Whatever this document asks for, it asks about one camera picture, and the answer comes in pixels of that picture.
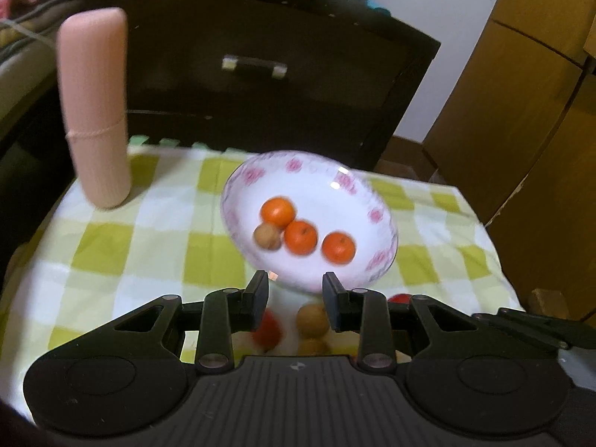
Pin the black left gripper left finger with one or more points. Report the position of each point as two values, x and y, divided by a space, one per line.
226 312

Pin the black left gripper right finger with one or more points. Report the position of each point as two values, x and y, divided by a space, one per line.
365 312

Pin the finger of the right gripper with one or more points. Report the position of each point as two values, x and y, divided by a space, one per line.
518 329
577 334

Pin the large red orange tomato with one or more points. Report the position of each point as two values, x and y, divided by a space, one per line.
399 301

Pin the oblong red cherry tomato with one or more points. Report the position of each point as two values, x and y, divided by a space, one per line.
269 334

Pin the small orange mandarin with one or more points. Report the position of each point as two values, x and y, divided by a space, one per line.
301 237

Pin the orange mandarin right in plate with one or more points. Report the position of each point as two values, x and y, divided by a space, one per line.
338 248

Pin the orange mandarin in plate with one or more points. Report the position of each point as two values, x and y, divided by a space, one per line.
338 248
278 211

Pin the orange mandarin far in plate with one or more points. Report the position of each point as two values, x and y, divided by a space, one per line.
278 211

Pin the white floral plate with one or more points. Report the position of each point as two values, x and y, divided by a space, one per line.
325 194

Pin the green white checkered tablecloth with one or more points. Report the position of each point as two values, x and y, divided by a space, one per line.
84 267

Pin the brown wooden wardrobe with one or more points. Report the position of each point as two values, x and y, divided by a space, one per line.
517 137

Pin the dark wooden nightstand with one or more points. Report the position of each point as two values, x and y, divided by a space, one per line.
331 77

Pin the pink ribbed cylinder container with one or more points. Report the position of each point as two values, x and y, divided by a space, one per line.
91 63

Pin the grey striped mattress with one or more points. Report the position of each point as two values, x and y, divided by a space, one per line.
27 49

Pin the silver drawer handle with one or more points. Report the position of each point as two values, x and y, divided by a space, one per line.
254 67

